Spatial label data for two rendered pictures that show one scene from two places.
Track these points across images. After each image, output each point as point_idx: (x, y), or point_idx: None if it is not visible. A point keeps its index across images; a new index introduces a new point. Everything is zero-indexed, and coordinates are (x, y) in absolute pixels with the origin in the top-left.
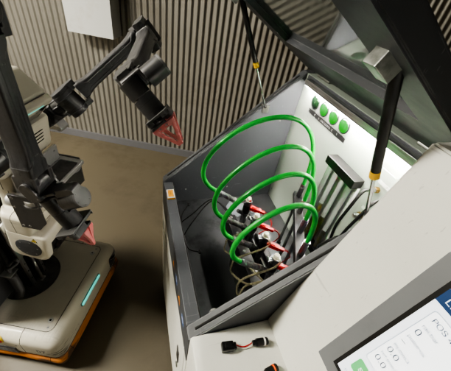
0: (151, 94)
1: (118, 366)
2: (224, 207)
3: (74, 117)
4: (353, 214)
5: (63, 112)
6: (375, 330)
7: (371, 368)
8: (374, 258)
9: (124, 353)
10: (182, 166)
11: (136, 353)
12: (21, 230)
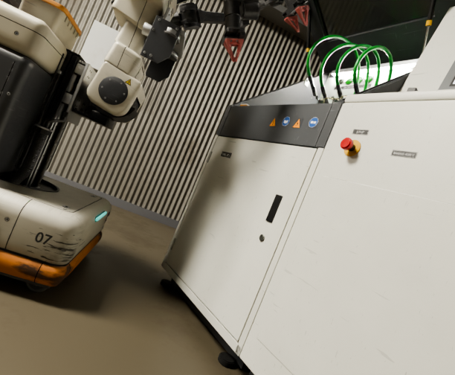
0: None
1: (126, 320)
2: None
3: (187, 26)
4: None
5: (176, 23)
6: None
7: None
8: (446, 43)
9: (130, 312)
10: (247, 100)
11: (146, 315)
12: (126, 64)
